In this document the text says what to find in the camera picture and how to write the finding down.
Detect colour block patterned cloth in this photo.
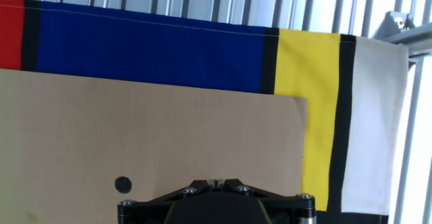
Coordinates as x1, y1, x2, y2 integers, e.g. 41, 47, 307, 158
0, 0, 410, 224

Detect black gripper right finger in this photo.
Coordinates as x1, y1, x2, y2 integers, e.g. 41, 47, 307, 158
215, 179, 317, 224

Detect aluminium strut with bracket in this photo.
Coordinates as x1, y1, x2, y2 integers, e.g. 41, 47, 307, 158
371, 10, 432, 59

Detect brown cardboard sheet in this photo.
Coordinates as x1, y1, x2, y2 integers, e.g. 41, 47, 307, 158
0, 67, 308, 224

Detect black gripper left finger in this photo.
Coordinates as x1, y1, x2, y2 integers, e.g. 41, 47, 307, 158
117, 179, 217, 224

